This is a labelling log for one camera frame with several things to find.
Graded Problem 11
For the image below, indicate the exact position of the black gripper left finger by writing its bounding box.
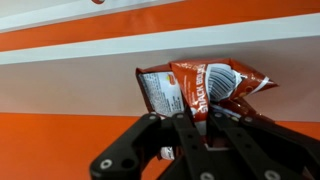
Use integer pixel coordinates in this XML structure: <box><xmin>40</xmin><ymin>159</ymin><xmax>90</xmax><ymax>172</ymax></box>
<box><xmin>89</xmin><ymin>112</ymin><xmax>214</xmax><ymax>180</ymax></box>

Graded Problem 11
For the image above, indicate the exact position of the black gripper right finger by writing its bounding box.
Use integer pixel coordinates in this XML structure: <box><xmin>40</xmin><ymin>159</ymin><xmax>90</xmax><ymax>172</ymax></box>
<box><xmin>204</xmin><ymin>111</ymin><xmax>320</xmax><ymax>180</ymax></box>

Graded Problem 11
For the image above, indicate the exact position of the red snack packet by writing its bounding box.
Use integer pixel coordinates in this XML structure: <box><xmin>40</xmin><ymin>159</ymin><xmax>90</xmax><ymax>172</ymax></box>
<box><xmin>135</xmin><ymin>58</ymin><xmax>280</xmax><ymax>161</ymax></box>

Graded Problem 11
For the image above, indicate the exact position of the high white wall shelf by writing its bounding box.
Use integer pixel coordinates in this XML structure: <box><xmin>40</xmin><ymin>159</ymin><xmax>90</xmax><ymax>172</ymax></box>
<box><xmin>0</xmin><ymin>0</ymin><xmax>186</xmax><ymax>34</ymax></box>

